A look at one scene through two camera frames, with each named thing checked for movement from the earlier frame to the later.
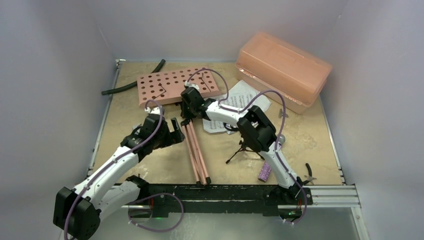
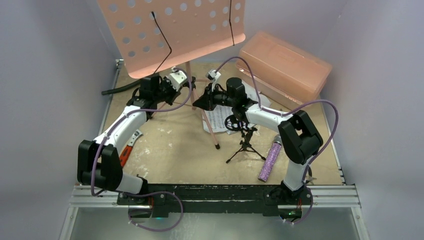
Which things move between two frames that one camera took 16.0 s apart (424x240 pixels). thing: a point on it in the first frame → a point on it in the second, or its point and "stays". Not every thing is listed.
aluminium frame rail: [334, 196] stays
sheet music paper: [243, 96] stays
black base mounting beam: [168, 200] stays
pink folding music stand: [166, 86] → [151, 35]
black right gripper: [186, 108] → [210, 99]
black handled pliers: [310, 178] stays
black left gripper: [173, 137] → [166, 83]
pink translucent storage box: [279, 69] stays
